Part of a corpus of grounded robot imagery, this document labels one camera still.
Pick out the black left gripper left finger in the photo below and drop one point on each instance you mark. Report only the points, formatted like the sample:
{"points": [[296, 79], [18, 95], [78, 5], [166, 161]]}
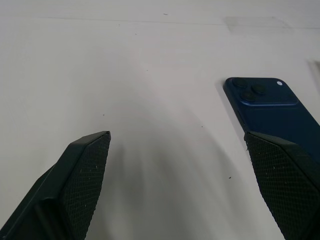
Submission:
{"points": [[75, 180]]}

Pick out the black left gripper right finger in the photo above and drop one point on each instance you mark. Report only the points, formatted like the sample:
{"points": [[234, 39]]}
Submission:
{"points": [[282, 180]]}

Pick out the dark blue smartphone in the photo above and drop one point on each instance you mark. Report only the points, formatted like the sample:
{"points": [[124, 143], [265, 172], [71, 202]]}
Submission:
{"points": [[272, 117]]}

